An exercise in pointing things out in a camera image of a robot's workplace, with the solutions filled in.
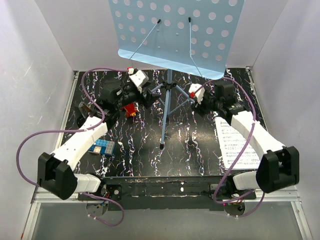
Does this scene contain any white sheet music page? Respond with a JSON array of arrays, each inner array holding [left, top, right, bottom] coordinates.
[[215, 117, 260, 170]]

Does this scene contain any black metronome body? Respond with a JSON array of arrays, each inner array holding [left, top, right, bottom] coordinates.
[[76, 102, 92, 128]]

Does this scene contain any blue music stand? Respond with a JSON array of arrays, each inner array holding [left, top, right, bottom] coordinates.
[[107, 0, 246, 150]]

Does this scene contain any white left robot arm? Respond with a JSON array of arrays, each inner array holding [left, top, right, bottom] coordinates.
[[37, 78, 159, 200]]

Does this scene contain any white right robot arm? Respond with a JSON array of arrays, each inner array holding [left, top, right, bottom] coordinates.
[[188, 80, 300, 193]]

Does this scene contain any red toy brick car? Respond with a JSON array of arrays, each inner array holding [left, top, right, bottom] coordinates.
[[122, 102, 138, 118]]

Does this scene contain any blue white brick block stack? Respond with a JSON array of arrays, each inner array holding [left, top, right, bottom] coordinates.
[[88, 139, 116, 156]]

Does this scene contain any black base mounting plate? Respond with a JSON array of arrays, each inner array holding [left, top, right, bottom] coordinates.
[[77, 174, 286, 212]]

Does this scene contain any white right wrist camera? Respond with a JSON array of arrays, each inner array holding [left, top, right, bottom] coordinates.
[[188, 83, 205, 105]]

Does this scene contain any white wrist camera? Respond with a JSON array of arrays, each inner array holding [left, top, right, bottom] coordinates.
[[188, 83, 205, 105], [128, 70, 149, 93]]

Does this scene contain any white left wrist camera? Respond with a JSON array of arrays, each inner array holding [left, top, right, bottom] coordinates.
[[128, 70, 149, 93]]

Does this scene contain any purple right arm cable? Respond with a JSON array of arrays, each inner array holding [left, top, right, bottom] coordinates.
[[194, 76, 266, 217]]

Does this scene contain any aluminium rail frame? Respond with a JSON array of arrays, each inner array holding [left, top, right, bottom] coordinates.
[[22, 68, 300, 240]]

